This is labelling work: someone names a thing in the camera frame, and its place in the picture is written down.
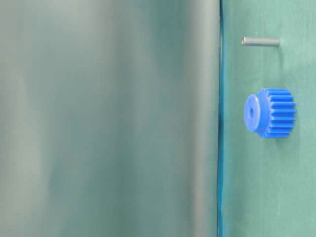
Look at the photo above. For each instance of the green table mat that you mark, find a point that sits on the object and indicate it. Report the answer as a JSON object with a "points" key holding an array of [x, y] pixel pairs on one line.
{"points": [[267, 186]]}

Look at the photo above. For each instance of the grey metal shaft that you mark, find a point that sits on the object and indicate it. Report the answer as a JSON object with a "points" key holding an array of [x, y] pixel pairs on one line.
{"points": [[264, 42]]}

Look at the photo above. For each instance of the small blue plastic gear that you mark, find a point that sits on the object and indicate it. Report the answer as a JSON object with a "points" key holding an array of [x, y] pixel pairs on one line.
{"points": [[270, 113]]}

